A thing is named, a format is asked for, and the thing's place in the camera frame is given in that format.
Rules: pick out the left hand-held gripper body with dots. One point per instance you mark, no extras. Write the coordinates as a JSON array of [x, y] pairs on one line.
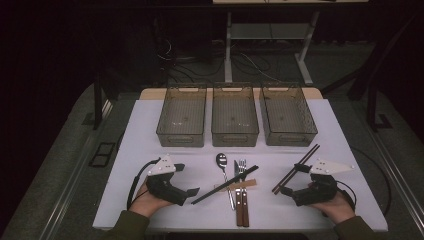
[[163, 190]]

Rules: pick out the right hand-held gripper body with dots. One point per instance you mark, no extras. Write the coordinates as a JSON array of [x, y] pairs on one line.
[[316, 193]]

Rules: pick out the black chopstick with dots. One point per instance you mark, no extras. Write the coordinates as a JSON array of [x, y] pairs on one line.
[[213, 191], [246, 172]]

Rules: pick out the translucent orange plastic spoon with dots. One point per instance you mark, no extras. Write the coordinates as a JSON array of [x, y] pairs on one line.
[[248, 184]]

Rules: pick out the smoky clear plastic bin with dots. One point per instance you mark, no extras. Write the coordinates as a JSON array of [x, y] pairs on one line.
[[286, 116], [181, 116], [235, 116]]

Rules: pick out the person's left hand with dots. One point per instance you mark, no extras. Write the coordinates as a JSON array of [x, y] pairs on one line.
[[146, 203]]

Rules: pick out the person's right hand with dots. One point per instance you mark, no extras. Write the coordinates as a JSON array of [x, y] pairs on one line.
[[338, 210]]

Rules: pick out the metal spoon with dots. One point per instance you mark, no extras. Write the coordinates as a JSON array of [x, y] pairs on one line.
[[221, 160]]

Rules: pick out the white table cover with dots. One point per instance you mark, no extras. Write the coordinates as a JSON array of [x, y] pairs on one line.
[[140, 143]]

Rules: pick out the black metal stand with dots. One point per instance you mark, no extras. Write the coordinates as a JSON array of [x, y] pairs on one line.
[[371, 106], [97, 106]]

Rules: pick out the aluminium floor rail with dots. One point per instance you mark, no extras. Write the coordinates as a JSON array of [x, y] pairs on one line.
[[400, 180], [71, 186]]

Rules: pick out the white metal desk frame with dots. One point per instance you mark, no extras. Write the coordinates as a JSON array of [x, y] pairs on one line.
[[227, 50]]

